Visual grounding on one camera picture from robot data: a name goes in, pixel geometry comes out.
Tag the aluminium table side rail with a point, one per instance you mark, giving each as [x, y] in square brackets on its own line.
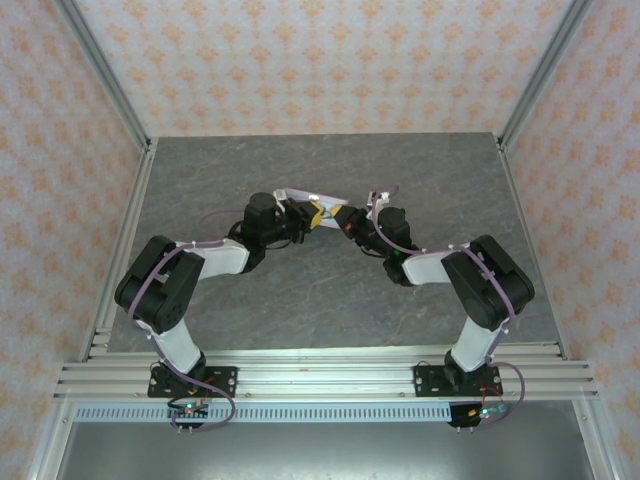
[142, 175]
[512, 175]

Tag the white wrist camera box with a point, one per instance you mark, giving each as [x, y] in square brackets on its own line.
[382, 199]
[281, 204]

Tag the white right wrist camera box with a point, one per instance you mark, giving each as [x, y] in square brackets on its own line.
[382, 199]

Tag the cartoon print tin box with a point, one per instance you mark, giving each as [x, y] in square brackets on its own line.
[327, 201]

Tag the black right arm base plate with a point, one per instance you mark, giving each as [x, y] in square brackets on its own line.
[425, 380]

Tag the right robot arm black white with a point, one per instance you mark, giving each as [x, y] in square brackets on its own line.
[490, 285]

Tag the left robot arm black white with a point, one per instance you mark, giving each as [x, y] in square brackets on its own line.
[160, 290]

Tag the grey metal panel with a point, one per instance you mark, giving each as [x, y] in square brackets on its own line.
[320, 455]

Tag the aluminium frame post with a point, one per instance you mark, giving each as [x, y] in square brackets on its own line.
[540, 75]
[107, 75]

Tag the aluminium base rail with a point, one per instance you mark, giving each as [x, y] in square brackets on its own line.
[325, 380]

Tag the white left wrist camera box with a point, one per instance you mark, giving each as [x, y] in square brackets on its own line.
[281, 204]

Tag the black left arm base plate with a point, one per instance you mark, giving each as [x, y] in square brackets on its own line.
[225, 380]

